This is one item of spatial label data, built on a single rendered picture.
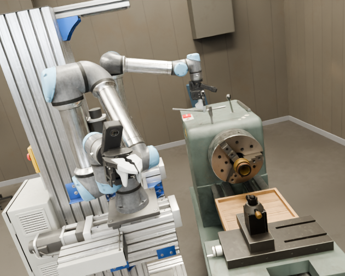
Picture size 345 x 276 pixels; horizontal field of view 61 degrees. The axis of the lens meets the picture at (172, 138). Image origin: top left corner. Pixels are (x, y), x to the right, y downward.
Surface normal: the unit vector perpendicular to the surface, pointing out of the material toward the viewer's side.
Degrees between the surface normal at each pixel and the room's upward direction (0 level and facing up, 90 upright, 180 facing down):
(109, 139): 121
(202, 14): 90
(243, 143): 90
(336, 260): 0
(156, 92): 90
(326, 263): 0
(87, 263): 90
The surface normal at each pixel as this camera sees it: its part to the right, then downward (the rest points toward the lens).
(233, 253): -0.18, -0.93
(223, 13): 0.16, 0.30
